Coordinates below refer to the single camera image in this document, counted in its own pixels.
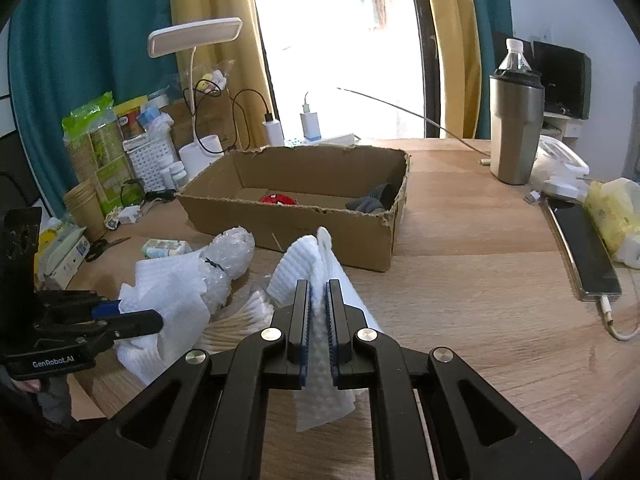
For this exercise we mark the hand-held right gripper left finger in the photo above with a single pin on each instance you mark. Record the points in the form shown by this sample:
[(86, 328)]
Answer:
[(305, 320)]

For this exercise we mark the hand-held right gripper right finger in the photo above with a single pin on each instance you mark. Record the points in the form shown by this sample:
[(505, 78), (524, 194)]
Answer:
[(332, 320)]

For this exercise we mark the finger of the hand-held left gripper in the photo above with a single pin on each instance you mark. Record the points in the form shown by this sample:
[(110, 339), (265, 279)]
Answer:
[(137, 322), (107, 308)]

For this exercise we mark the cotton swab pack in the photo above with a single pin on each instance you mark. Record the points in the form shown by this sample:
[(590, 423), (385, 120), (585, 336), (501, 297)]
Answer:
[(245, 317)]

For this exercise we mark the cardboard box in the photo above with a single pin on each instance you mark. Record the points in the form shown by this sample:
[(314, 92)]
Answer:
[(300, 240)]

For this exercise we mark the bubble wrap bundle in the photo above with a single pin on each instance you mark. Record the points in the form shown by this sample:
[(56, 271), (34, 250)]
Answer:
[(230, 255)]

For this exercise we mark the red soft toy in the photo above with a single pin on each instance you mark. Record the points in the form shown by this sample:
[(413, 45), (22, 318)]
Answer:
[(277, 199)]

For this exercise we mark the black scissors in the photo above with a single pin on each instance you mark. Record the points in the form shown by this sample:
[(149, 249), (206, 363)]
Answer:
[(100, 249)]

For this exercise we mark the white tissue box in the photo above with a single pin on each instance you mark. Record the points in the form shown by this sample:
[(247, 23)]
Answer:
[(62, 255)]

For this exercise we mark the small pastel packet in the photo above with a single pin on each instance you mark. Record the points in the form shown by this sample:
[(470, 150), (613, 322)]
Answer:
[(165, 248)]

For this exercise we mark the white plug adapter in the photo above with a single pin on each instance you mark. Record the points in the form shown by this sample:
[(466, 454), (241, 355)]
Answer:
[(129, 215)]

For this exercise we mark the brown paper cup stack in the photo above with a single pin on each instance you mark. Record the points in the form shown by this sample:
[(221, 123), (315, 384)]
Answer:
[(85, 207)]

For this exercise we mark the dark grey socks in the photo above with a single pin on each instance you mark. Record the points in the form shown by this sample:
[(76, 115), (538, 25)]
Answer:
[(372, 200)]

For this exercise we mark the white perforated basket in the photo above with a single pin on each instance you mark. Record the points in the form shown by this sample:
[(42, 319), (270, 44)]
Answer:
[(147, 160)]

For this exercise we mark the green paper cup packet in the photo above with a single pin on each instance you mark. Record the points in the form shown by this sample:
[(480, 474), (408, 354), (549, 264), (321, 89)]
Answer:
[(100, 145)]

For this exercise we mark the white power strip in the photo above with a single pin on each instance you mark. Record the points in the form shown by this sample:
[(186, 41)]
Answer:
[(335, 139)]

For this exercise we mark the jar with red label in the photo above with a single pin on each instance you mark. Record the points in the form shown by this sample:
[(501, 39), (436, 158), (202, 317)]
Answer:
[(132, 120)]

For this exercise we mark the brown carton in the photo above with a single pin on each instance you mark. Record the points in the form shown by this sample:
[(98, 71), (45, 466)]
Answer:
[(177, 127)]

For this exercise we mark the white and blue charger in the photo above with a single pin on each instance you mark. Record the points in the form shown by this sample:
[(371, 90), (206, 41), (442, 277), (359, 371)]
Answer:
[(310, 125)]

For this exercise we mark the clear bag of toys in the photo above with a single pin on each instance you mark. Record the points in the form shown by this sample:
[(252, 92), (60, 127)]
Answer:
[(212, 80)]

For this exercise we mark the stainless steel tumbler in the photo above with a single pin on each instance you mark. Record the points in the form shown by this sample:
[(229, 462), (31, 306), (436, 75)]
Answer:
[(515, 130)]

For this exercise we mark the black smartphone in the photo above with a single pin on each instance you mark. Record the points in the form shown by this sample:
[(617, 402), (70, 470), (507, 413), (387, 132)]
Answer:
[(585, 245)]

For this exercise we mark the teal curtain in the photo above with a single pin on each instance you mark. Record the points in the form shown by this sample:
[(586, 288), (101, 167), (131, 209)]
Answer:
[(487, 5), (90, 35)]

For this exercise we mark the white plastic container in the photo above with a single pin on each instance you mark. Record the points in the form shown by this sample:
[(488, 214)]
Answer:
[(555, 157)]

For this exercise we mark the white desk lamp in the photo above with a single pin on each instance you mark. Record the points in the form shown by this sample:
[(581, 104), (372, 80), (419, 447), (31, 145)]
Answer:
[(195, 35)]

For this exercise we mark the white computer desk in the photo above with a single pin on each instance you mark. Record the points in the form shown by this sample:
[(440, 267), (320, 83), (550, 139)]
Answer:
[(565, 127)]

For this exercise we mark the yellow tissue pack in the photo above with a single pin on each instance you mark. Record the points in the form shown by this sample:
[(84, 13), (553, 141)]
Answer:
[(617, 215)]

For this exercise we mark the clear water bottle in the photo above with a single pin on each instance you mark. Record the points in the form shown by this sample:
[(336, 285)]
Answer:
[(514, 57)]

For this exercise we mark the black monitor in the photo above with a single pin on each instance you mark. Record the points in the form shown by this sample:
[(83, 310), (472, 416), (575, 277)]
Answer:
[(562, 77)]

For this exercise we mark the dark door frame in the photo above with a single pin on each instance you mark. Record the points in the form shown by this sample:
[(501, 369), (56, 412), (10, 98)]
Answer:
[(425, 60)]

